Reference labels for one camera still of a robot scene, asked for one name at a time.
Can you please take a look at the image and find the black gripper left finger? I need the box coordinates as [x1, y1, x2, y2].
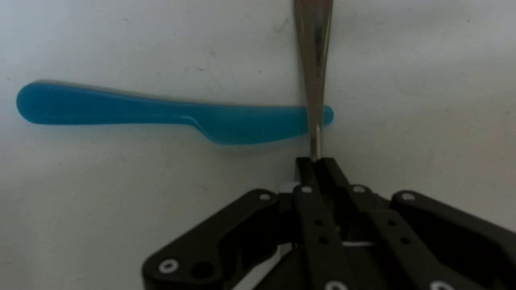
[142, 157, 359, 290]

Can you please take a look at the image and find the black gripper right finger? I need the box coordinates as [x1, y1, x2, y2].
[317, 157, 516, 290]

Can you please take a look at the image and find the metal spoon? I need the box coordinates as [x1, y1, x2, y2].
[291, 0, 335, 164]

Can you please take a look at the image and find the white rectangular sink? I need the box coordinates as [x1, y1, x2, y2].
[0, 0, 516, 290]

